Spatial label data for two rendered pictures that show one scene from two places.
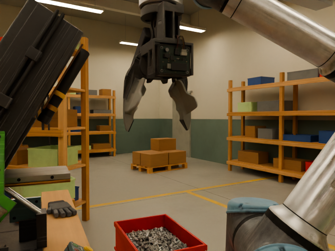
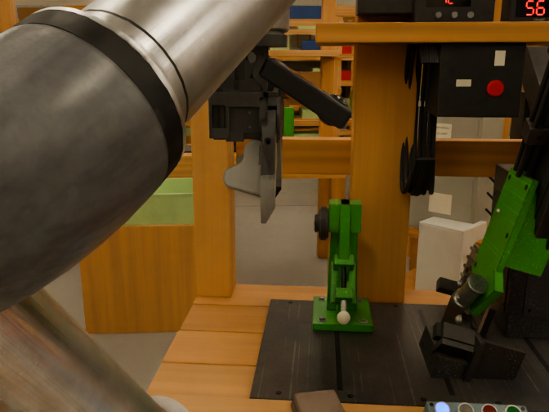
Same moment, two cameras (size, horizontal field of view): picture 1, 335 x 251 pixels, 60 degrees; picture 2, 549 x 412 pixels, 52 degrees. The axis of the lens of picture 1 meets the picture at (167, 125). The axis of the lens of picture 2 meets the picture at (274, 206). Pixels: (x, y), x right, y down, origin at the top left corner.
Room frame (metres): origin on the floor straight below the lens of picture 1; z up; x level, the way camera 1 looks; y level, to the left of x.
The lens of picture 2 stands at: (0.84, -0.57, 1.46)
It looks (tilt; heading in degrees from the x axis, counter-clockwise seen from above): 14 degrees down; 118
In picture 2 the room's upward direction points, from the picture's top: straight up
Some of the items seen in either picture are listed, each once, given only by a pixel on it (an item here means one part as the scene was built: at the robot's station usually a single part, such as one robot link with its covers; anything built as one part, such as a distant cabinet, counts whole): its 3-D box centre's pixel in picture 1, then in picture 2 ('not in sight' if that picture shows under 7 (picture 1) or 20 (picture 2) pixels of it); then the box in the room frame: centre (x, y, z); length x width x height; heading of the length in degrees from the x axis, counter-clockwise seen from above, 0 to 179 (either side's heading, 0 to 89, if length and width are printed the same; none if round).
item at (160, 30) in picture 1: (163, 46); (250, 89); (0.50, 0.01, 1.43); 0.09 x 0.08 x 0.12; 24
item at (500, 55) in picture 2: not in sight; (473, 79); (0.63, 0.73, 1.42); 0.17 x 0.12 x 0.15; 24
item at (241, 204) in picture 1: (252, 227); not in sight; (0.65, -0.19, 1.06); 0.13 x 0.12 x 0.14; 0
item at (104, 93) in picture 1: (65, 123); not in sight; (9.07, 3.20, 1.12); 3.16 x 0.54 x 2.24; 121
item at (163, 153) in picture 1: (159, 154); not in sight; (7.34, 0.20, 0.37); 1.20 x 0.80 x 0.74; 129
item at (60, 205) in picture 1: (59, 208); not in sight; (1.25, 0.47, 0.91); 0.20 x 0.11 x 0.03; 33
